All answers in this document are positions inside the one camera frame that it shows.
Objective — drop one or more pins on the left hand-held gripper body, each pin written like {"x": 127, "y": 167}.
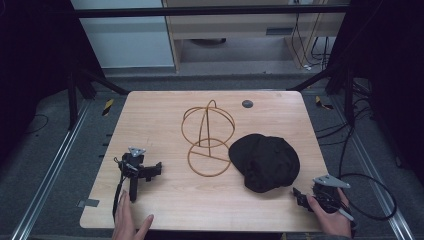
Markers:
{"x": 132, "y": 165}

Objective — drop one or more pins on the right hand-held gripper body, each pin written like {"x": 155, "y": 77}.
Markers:
{"x": 328, "y": 193}

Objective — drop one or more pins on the person's right hand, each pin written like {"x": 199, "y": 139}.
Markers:
{"x": 330, "y": 220}

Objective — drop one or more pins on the person's left hand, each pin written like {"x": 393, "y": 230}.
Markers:
{"x": 124, "y": 220}

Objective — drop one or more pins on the black baseball cap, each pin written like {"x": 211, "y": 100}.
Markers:
{"x": 265, "y": 163}

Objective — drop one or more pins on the grey tape strip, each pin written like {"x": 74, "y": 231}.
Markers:
{"x": 88, "y": 202}

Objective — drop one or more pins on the yellow black floor tape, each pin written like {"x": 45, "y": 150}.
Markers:
{"x": 107, "y": 107}
{"x": 322, "y": 104}

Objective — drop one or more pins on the grey round table grommet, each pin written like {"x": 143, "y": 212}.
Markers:
{"x": 247, "y": 103}

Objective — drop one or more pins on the white cabinet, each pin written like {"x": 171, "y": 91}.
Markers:
{"x": 126, "y": 40}

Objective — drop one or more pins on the black curtain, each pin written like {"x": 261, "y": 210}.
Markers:
{"x": 36, "y": 66}
{"x": 390, "y": 66}

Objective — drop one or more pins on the light wooden desk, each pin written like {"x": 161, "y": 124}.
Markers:
{"x": 233, "y": 25}

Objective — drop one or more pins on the aluminium floor rail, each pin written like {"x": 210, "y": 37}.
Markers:
{"x": 376, "y": 173}
{"x": 50, "y": 173}

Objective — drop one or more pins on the black frame leg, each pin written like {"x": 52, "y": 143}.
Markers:
{"x": 83, "y": 83}
{"x": 333, "y": 80}

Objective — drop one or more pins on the black horizontal frame bar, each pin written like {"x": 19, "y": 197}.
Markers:
{"x": 200, "y": 11}

